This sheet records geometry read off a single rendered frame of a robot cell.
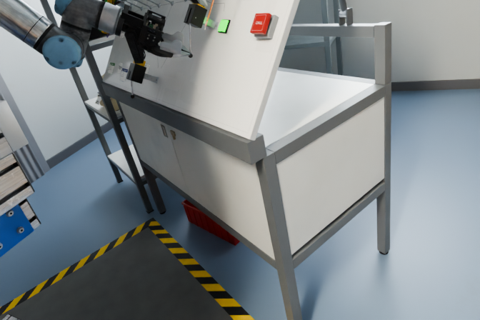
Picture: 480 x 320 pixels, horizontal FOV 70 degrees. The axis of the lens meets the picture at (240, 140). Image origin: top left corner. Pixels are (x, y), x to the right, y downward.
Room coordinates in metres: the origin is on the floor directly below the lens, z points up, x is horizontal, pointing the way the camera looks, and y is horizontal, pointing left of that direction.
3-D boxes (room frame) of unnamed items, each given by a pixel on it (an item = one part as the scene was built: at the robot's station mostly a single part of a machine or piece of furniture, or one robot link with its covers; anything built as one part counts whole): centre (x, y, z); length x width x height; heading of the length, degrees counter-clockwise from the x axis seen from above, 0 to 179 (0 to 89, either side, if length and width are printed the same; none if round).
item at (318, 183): (1.43, 0.01, 0.60); 1.17 x 0.58 x 0.40; 33
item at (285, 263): (1.42, 0.02, 0.40); 1.18 x 0.60 x 0.80; 33
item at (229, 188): (1.03, 0.12, 0.60); 0.55 x 0.03 x 0.39; 33
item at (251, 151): (1.25, 0.28, 0.83); 1.18 x 0.05 x 0.06; 33
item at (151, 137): (1.49, 0.41, 0.60); 0.55 x 0.02 x 0.39; 33
